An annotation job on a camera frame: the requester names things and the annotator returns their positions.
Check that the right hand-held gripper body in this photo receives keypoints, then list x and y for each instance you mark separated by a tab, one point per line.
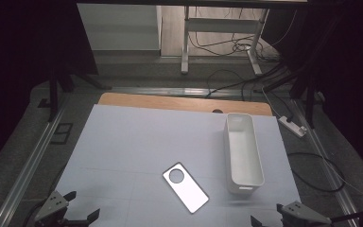
301	214

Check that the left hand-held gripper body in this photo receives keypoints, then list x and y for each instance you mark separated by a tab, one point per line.
54	205

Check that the white plastic bin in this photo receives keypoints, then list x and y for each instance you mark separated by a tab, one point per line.
244	157

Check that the grey phone case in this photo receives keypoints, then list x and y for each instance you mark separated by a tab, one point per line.
189	192

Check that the black metal bar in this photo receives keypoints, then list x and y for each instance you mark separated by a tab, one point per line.
356	216

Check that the black floor socket plates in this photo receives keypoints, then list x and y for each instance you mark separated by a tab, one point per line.
62	133

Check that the white paper sheet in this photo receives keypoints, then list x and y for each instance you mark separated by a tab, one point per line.
138	148

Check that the white power strip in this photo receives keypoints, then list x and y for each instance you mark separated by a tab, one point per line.
292	126

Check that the black metal stand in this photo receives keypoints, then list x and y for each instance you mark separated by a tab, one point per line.
310	101
53	94

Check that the black curtain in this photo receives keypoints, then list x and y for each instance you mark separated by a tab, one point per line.
22	63
349	78

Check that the white cabinet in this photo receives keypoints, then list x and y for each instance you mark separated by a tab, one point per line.
119	28

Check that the white desk frame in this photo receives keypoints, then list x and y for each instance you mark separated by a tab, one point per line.
222	25

